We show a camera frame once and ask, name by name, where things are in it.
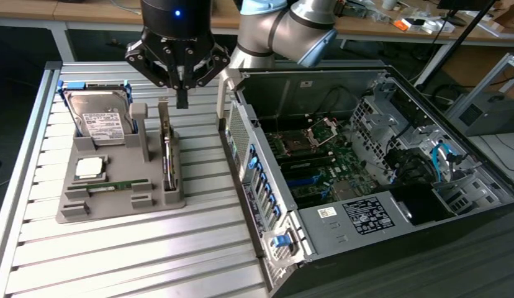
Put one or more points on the graphics card with metal bracket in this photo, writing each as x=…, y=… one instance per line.
x=169, y=155

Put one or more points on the perforated metal drive cage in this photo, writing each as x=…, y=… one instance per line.
x=377, y=124

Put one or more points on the cluttered wooden desk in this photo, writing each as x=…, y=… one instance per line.
x=481, y=37

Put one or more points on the aluminium profile frame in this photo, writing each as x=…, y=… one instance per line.
x=488, y=77

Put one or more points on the hard disk with blue bracket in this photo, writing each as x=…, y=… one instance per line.
x=100, y=111

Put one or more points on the black monitor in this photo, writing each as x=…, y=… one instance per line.
x=464, y=3

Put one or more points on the grey computer tower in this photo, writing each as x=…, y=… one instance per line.
x=489, y=115

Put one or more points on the blue case latch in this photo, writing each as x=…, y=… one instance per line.
x=281, y=241

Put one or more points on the green RAM stick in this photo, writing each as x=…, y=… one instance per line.
x=113, y=186
x=309, y=164

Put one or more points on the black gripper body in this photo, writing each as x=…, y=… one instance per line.
x=177, y=25

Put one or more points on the blue expansion slot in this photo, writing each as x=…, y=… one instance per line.
x=301, y=181

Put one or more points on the long wooden desk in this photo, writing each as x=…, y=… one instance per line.
x=34, y=12

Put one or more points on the small orange box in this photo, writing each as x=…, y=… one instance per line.
x=402, y=25

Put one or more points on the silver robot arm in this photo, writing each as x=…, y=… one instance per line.
x=290, y=31

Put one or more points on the green motherboard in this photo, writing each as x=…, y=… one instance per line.
x=348, y=167

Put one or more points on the silver CPU chip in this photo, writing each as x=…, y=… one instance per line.
x=89, y=167

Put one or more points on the metal socket cover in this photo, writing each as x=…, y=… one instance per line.
x=329, y=122

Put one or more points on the open black PC case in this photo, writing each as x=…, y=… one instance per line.
x=448, y=264

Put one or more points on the metal disk bay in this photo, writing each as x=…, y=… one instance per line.
x=469, y=192

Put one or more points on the white cup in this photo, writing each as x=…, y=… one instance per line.
x=390, y=3

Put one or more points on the white tape roll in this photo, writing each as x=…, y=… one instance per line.
x=437, y=27

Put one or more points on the black slanted pole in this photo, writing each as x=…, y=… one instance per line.
x=456, y=43

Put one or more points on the CPU socket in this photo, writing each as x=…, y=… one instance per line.
x=297, y=144

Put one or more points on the grey power supply unit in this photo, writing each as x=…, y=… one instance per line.
x=324, y=229

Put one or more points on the grey parts rack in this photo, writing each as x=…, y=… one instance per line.
x=117, y=201

